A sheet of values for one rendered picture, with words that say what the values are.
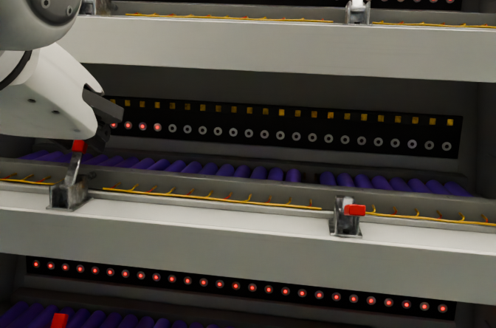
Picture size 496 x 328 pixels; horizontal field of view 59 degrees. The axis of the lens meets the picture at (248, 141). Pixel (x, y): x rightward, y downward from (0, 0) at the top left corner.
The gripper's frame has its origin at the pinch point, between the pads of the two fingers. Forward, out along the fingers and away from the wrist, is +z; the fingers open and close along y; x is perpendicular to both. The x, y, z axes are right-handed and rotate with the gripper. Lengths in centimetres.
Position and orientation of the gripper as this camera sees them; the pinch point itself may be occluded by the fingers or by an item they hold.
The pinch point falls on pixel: (78, 130)
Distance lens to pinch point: 47.1
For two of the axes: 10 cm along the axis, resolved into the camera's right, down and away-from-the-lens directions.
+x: 1.0, -9.4, 3.3
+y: 9.9, 0.7, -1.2
